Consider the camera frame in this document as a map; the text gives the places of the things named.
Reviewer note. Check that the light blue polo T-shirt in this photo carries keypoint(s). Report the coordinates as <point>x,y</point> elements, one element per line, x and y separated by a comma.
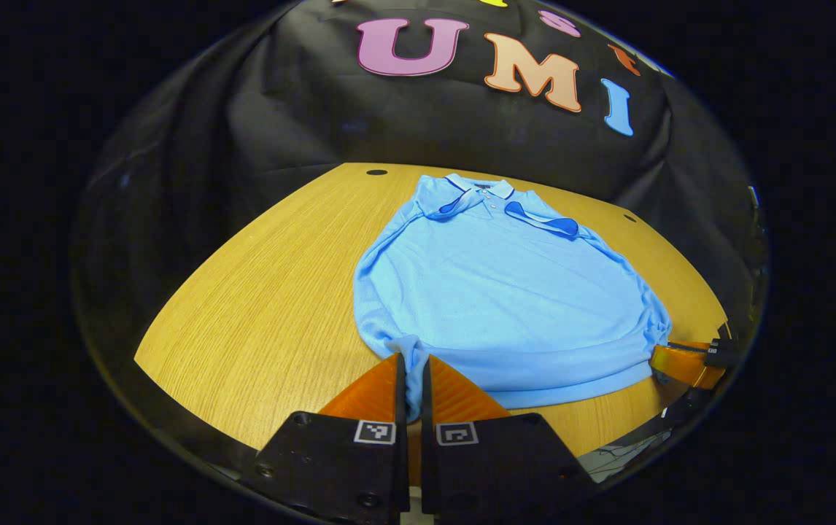
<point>505,292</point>

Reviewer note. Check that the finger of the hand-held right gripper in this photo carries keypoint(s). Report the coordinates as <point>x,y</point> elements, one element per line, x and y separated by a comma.
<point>684,363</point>

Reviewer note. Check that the black backdrop cloth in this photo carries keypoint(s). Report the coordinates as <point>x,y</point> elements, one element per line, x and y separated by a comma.
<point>279,109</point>

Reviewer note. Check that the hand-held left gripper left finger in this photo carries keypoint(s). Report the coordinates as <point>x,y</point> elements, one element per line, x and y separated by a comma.
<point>401,394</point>

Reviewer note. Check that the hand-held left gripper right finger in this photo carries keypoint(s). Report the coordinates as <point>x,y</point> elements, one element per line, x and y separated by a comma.
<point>427,394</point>

